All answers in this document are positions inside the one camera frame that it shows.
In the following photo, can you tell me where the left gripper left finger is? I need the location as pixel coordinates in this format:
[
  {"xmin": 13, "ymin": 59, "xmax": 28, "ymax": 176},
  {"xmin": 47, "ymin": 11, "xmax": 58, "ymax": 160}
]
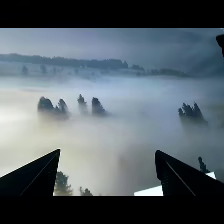
[{"xmin": 0, "ymin": 148, "xmax": 62, "ymax": 197}]

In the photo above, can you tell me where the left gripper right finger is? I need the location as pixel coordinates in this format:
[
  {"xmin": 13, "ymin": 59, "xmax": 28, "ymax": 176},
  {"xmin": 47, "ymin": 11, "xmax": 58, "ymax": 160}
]
[{"xmin": 154, "ymin": 149, "xmax": 224, "ymax": 197}]

